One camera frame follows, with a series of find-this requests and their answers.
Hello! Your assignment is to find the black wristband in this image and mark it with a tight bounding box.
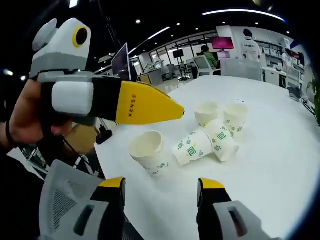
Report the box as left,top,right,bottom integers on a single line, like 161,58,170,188
4,119,20,149

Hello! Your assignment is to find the black cable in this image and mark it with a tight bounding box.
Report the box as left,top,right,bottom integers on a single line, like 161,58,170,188
301,97,320,121

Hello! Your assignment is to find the white partition panel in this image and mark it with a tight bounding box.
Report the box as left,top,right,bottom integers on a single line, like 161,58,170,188
221,61,262,81

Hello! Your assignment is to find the white office chair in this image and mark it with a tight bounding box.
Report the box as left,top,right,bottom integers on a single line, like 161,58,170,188
193,55,216,77
286,66,302,90

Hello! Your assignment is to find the person's left hand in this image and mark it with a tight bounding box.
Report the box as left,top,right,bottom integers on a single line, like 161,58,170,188
9,79,76,146

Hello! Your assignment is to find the person's dark clothing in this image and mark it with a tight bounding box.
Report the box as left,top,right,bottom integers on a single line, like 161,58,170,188
0,147,48,240

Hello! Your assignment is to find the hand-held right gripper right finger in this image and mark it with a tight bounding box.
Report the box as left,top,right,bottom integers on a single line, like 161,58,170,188
196,177,276,240

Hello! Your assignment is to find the grey mesh office chair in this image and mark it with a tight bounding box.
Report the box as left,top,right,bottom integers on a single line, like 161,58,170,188
38,159,106,238

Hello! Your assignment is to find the black device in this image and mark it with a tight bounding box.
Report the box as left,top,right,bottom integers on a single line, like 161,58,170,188
288,87,305,101

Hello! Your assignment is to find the green printed white paper cup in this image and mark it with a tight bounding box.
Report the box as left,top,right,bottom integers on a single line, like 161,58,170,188
223,103,248,140
171,128,213,167
203,118,240,163
193,101,220,128
128,130,171,179

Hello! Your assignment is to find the white table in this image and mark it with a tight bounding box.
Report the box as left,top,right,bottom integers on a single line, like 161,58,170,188
93,74,320,240

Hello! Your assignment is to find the red display screen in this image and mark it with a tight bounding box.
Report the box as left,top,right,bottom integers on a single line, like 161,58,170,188
211,36,235,50

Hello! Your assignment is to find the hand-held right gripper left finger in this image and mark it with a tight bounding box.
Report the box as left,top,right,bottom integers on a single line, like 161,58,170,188
71,176,127,240

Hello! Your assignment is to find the green potted plant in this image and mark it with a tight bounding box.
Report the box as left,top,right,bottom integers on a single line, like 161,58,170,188
306,74,320,126

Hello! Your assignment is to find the large computer monitor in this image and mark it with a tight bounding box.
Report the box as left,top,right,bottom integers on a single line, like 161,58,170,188
110,42,133,82

